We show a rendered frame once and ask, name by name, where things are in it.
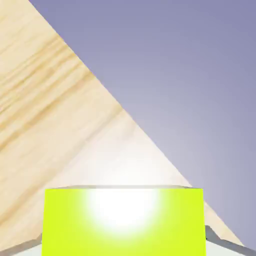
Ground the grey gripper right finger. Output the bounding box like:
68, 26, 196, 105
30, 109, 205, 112
204, 225, 256, 256

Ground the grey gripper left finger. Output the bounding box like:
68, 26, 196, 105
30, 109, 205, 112
0, 233, 43, 256

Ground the small yellow-green cube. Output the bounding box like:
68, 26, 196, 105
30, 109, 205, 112
41, 184, 207, 256

